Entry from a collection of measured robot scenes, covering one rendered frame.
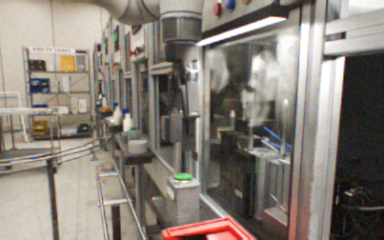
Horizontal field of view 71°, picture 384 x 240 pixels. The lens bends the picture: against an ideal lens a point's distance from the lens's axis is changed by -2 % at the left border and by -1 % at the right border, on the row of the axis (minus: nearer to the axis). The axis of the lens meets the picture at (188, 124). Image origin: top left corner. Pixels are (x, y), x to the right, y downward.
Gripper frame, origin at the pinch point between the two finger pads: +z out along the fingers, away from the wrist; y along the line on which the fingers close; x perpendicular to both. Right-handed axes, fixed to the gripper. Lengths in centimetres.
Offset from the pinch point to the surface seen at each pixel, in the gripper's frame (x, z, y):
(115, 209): 12, 35, 41
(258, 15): -5.4, -22.4, -20.6
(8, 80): 189, -14, 704
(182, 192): 1.6, 12.2, -4.3
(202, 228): 0.2, 16.7, -12.2
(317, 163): -11.0, -0.3, -28.8
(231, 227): -5.5, 16.9, -13.6
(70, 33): 44, -128, 704
